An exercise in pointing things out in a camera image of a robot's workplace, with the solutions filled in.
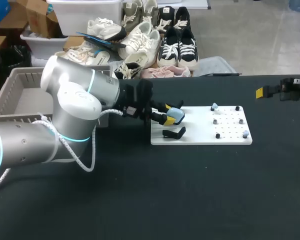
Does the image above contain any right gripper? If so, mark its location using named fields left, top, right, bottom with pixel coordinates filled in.
left=255, top=49, right=300, bottom=102

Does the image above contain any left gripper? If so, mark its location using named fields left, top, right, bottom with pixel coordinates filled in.
left=118, top=79, right=176, bottom=126

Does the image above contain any light blue earbud case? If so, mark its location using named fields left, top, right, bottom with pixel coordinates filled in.
left=165, top=107, right=186, bottom=125

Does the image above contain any white plate with black stands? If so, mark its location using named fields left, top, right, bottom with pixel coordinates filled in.
left=150, top=99, right=254, bottom=146

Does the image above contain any clear plastic lid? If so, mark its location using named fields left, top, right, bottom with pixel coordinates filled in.
left=189, top=55, right=242, bottom=77

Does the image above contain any open cardboard box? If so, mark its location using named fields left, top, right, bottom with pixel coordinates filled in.
left=0, top=0, right=62, bottom=39

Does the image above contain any pink shoe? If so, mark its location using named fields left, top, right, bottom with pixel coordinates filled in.
left=139, top=65, right=192, bottom=79

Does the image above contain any black and white sneaker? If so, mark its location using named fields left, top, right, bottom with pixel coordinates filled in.
left=111, top=60, right=144, bottom=80

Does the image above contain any black sneaker with white laces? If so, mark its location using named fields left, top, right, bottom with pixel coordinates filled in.
left=177, top=27, right=200, bottom=71
left=156, top=26, right=183, bottom=70

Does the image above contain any blue and black insole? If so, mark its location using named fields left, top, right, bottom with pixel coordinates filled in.
left=75, top=31, right=127, bottom=53

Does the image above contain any black high-top sneaker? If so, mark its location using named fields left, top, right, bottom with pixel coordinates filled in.
left=154, top=6, right=176, bottom=34
left=173, top=6, right=190, bottom=31

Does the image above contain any cream sneaker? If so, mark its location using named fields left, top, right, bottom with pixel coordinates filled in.
left=54, top=41, right=111, bottom=66

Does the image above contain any white sneaker with black sole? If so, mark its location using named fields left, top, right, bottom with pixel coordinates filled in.
left=86, top=17, right=128, bottom=42

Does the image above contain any olive green sneaker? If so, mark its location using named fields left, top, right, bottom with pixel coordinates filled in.
left=120, top=0, right=144, bottom=29
left=140, top=0, right=160, bottom=27

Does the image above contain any large white plastic bin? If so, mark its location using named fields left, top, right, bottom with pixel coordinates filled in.
left=45, top=0, right=123, bottom=36

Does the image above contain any small white plastic bin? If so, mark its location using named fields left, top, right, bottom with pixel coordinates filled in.
left=19, top=29, right=69, bottom=60

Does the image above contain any grey slotted basket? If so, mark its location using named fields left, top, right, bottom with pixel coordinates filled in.
left=0, top=64, right=114, bottom=128

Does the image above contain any black plastic bag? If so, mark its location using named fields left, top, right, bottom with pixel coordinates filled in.
left=0, top=44, right=32, bottom=91

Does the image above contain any white cable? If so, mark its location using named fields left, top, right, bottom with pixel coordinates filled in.
left=0, top=108, right=124, bottom=198

